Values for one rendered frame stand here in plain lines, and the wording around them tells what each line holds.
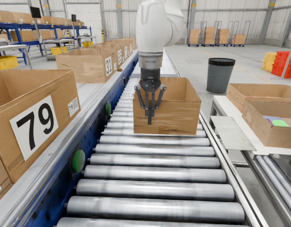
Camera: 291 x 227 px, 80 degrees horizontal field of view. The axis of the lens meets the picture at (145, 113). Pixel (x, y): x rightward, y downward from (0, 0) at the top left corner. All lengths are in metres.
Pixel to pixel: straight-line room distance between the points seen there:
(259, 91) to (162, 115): 0.87
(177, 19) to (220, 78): 3.09
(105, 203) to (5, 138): 0.30
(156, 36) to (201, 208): 0.53
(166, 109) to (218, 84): 3.10
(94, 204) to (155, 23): 0.56
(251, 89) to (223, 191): 0.94
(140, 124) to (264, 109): 0.68
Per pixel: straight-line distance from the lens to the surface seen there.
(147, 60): 0.62
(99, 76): 1.13
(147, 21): 0.61
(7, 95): 0.90
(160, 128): 0.79
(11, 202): 0.45
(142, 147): 0.73
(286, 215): 0.69
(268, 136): 0.86
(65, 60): 1.18
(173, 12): 0.74
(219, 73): 3.73
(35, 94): 0.52
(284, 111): 1.17
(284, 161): 0.82
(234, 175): 0.69
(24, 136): 0.49
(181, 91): 1.13
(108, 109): 0.90
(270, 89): 1.48
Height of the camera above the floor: 1.19
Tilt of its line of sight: 26 degrees down
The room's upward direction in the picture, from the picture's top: straight up
